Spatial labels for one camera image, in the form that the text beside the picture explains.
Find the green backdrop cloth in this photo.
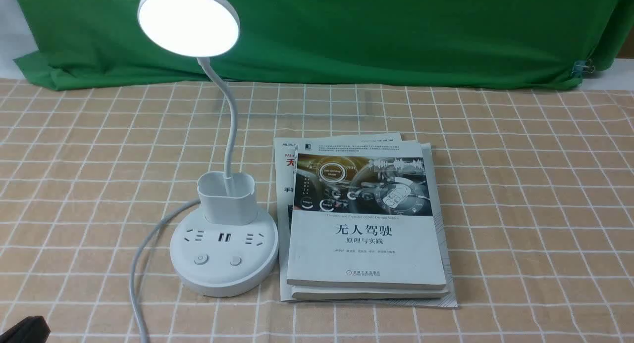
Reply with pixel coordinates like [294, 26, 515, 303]
[16, 0, 633, 90]

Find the metal binder clip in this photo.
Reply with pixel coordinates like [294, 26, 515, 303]
[571, 59, 596, 78]

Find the white desk lamp with base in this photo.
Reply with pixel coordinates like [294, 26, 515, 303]
[137, 0, 279, 297]

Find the bottom white red book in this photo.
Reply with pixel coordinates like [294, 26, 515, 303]
[274, 138, 458, 309]

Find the top self-driving textbook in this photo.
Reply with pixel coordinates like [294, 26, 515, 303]
[286, 153, 447, 291]

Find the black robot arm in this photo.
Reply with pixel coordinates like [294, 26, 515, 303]
[0, 316, 51, 343]

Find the white lamp power cable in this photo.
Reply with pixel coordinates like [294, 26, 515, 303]
[129, 199, 201, 343]

